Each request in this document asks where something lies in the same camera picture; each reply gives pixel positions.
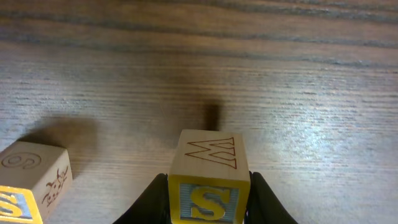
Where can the yellow S block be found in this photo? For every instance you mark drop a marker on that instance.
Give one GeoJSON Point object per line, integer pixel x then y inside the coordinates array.
{"type": "Point", "coordinates": [209, 179]}
{"type": "Point", "coordinates": [34, 178]}

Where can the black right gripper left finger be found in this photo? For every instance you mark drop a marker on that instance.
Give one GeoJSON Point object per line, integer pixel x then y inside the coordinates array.
{"type": "Point", "coordinates": [152, 206]}

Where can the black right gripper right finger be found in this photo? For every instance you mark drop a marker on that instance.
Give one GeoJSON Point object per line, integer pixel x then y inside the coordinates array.
{"type": "Point", "coordinates": [263, 206]}

